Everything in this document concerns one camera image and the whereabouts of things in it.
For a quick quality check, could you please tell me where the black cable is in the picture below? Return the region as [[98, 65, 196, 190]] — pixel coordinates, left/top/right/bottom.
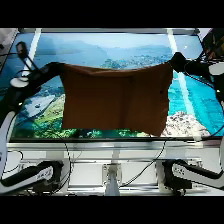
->
[[49, 139, 74, 196], [119, 139, 168, 188]]

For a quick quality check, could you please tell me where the silver frame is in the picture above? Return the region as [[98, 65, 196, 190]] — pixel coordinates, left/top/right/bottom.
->
[[0, 28, 224, 197]]

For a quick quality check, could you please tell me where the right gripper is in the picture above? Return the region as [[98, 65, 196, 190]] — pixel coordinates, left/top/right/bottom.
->
[[168, 51, 189, 73]]

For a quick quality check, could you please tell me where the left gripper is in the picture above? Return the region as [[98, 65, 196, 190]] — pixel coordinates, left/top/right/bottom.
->
[[43, 61, 66, 80]]

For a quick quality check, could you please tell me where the brown garment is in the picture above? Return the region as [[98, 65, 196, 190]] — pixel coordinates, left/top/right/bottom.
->
[[59, 62, 175, 137]]

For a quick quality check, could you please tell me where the heap of clothes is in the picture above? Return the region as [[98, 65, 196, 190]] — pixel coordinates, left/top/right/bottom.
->
[[199, 28, 224, 62]]

